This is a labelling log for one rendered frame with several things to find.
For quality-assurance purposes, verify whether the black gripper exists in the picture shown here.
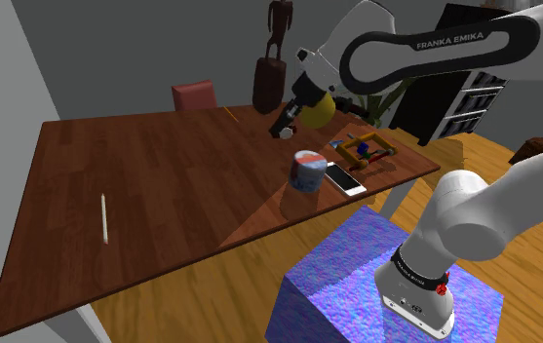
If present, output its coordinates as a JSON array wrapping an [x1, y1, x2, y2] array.
[[268, 70, 326, 139]]

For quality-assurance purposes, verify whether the yellow round fruit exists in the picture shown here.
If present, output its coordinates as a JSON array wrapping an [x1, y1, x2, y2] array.
[[298, 92, 337, 130]]

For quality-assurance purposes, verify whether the dark brown wooden figure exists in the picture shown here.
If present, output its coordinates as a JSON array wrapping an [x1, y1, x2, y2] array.
[[251, 0, 295, 116]]

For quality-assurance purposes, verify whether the blue white red can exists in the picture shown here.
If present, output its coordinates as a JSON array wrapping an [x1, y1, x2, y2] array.
[[288, 149, 329, 194]]

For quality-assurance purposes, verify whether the white smartphone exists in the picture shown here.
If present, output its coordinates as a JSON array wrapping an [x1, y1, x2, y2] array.
[[323, 161, 368, 198]]

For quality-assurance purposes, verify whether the green potted plant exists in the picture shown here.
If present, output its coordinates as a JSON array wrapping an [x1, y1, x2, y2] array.
[[335, 77, 417, 128]]

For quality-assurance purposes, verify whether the red chair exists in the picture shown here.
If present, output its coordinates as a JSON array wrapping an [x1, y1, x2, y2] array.
[[171, 79, 218, 112]]

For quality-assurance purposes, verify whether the brown wooden table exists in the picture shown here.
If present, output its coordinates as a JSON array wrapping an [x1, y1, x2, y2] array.
[[0, 101, 442, 341]]

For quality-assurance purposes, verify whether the black shelf cabinet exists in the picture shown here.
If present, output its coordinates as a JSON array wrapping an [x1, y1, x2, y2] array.
[[388, 3, 510, 147]]

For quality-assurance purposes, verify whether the purple patterned robot stand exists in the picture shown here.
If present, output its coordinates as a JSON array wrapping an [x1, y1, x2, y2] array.
[[264, 205, 506, 343]]

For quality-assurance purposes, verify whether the white pen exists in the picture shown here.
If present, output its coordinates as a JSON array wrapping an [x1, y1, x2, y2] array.
[[99, 192, 110, 246]]

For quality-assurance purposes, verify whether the brown block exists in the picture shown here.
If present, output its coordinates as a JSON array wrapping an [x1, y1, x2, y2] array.
[[508, 136, 543, 167]]

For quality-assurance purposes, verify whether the yellow frame toy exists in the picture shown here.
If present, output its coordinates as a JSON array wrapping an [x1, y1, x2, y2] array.
[[336, 132, 399, 173]]

